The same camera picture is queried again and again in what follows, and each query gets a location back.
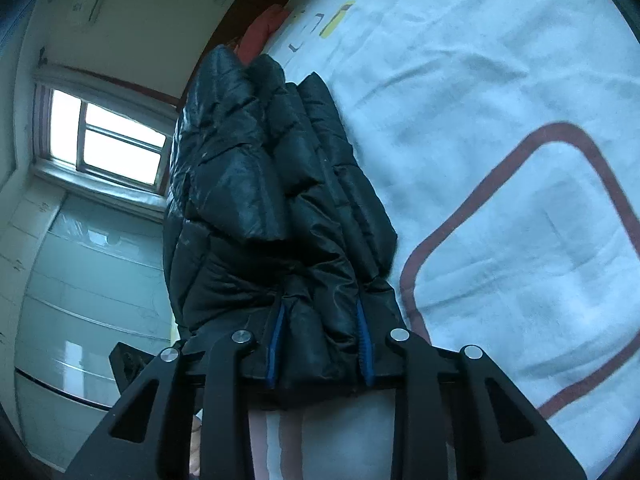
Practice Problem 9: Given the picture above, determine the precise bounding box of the wooden framed window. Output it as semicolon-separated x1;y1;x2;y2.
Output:
34;84;174;195

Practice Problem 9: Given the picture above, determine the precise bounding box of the black puffer down jacket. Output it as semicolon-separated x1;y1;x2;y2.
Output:
163;46;403;405

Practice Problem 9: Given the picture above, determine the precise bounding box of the white patterned bed sheet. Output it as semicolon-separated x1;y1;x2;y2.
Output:
266;0;639;479

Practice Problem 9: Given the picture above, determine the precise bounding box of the dark wooden headboard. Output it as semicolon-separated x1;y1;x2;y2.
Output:
177;0;288;108

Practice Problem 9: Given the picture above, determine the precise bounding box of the white wardrobe with glass doors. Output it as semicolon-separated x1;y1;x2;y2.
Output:
1;179;172;471

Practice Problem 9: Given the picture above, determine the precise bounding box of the red pillow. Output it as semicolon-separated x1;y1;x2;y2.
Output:
234;4;290;65

